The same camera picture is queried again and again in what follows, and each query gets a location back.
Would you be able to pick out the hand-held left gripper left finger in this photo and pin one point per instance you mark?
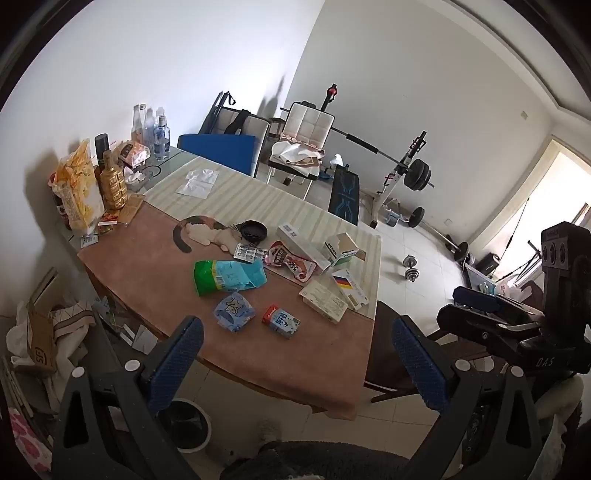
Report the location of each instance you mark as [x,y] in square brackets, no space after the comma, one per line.
[178,364]

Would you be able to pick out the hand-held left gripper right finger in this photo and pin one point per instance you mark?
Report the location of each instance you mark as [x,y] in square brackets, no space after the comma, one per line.
[418,369]

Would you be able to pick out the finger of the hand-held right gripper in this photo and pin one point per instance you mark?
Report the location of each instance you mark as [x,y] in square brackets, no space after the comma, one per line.
[475,297]
[480,325]

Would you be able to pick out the silver pill blister pack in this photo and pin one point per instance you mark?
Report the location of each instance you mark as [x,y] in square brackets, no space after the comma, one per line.
[249,253]

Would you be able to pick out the person's right forearm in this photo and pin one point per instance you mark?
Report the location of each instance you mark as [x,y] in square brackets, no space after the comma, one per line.
[565,410]

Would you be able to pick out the blue storage box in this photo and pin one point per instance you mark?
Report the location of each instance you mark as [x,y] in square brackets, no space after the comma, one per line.
[478,279]

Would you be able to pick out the black tripod stand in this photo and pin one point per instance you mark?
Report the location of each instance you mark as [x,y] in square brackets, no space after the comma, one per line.
[524,258]

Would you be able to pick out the chrome dumbbell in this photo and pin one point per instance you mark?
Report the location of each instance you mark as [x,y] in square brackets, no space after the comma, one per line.
[412,268]

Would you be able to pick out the blue patterned small packet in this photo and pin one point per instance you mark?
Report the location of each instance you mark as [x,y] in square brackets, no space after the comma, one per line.
[234,311]

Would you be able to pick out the printed cat blanket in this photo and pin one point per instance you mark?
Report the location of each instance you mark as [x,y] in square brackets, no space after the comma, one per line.
[184,277]

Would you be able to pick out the green and blue tissue packet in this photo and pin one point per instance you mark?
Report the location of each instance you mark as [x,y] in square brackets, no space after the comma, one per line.
[221,277]

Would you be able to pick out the barbell on floor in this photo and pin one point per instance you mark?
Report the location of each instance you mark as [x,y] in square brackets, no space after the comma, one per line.
[416,217]

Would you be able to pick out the white box with coloured stripes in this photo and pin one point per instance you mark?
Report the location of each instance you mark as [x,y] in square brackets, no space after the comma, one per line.
[350,288]

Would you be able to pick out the red and blue small carton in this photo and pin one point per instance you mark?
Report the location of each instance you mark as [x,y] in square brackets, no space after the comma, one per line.
[280,321]

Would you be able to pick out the flat white printed box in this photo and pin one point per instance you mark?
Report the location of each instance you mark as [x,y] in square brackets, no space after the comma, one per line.
[323,302]

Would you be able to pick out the white tote bag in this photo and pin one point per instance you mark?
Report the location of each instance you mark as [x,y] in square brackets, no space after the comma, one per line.
[64,323]

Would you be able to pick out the barbell with black plates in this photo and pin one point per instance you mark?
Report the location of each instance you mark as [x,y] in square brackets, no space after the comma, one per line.
[418,174]

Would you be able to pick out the white and green medicine box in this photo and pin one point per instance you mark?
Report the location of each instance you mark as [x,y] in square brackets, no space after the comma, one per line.
[344,251]

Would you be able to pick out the person's dark fleece clothing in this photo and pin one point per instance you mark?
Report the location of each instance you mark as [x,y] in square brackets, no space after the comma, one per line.
[314,461]

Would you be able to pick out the brown cardboard box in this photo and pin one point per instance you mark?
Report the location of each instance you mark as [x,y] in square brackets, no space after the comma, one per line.
[41,332]

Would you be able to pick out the red snack wrapper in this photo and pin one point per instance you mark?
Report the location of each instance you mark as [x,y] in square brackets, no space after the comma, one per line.
[284,258]

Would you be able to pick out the black plastic cup lid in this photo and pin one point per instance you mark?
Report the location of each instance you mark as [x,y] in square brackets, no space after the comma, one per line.
[254,230]

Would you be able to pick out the small red box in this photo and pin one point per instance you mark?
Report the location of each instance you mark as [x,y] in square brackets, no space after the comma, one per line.
[110,218]

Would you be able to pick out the flat brown wooden box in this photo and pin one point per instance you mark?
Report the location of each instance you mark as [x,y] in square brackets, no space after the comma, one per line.
[130,210]

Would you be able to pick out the black weight bench pad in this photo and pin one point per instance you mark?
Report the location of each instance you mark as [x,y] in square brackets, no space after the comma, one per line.
[344,194]

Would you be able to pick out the pink floral bag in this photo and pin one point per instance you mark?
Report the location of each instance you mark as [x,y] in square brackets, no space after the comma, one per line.
[27,443]

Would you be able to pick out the white box with barcode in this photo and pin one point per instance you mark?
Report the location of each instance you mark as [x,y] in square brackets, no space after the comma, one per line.
[295,237]

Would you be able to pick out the flat clear plastic bag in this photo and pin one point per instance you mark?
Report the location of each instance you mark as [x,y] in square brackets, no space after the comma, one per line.
[198,183]

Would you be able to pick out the gold textured bottle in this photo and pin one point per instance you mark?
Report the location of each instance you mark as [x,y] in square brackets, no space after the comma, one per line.
[112,187]

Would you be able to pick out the crumpled white tissue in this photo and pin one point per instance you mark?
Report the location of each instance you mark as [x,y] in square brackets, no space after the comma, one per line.
[135,180]

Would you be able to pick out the yellow chip bag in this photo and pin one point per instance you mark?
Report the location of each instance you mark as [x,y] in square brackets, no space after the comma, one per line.
[76,184]

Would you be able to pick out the glass dining table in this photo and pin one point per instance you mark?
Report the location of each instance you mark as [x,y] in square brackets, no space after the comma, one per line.
[180,154]

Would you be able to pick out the brown tissue box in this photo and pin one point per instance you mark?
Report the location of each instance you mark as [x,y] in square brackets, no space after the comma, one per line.
[134,153]

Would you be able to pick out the blue chair back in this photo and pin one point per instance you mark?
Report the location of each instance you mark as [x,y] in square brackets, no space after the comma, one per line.
[217,152]

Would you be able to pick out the clear bottle with blue label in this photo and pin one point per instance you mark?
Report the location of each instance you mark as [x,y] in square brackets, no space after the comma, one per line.
[161,138]

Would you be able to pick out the black spray can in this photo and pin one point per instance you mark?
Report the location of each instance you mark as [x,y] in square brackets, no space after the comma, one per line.
[101,147]

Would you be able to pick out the beige cloth on chair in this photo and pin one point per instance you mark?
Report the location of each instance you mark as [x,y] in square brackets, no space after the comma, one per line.
[295,152]

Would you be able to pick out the clear plastic water bottle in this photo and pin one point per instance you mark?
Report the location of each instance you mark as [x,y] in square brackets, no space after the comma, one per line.
[149,131]

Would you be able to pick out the white padded chair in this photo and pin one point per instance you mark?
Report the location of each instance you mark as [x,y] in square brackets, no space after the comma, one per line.
[309,122]

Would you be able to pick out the tall clear glass bottle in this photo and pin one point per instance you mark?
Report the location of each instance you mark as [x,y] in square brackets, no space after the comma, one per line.
[138,121]

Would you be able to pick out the white chair with dark bag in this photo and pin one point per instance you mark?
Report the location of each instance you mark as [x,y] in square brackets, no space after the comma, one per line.
[251,127]

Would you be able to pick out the red and black stick vacuum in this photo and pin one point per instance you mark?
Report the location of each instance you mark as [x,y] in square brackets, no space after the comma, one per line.
[330,94]

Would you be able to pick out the black folded stand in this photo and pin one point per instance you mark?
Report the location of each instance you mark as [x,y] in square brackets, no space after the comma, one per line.
[217,110]

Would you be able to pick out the white bench rack frame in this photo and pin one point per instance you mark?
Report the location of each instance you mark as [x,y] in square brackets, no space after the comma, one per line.
[392,177]

